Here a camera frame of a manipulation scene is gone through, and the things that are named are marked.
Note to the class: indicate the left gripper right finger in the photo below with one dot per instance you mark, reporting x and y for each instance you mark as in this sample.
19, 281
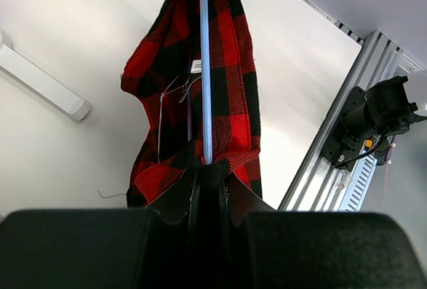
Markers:
273, 249

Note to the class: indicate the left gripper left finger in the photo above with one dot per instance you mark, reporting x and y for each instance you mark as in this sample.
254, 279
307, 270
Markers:
100, 248

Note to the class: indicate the red black plaid shirt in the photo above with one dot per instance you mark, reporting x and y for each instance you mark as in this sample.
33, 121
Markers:
158, 75

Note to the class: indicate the light blue hanger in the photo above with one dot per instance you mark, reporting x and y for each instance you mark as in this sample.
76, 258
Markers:
206, 82

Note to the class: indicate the white blue garment tag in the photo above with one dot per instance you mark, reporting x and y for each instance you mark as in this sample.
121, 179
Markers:
196, 67

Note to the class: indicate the white clothes rack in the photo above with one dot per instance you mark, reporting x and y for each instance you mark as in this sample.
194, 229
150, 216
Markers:
55, 47

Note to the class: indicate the aluminium mounting rail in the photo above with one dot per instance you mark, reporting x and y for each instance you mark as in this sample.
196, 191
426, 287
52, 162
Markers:
369, 110

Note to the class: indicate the white slotted cable duct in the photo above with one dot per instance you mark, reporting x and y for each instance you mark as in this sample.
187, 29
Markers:
358, 188

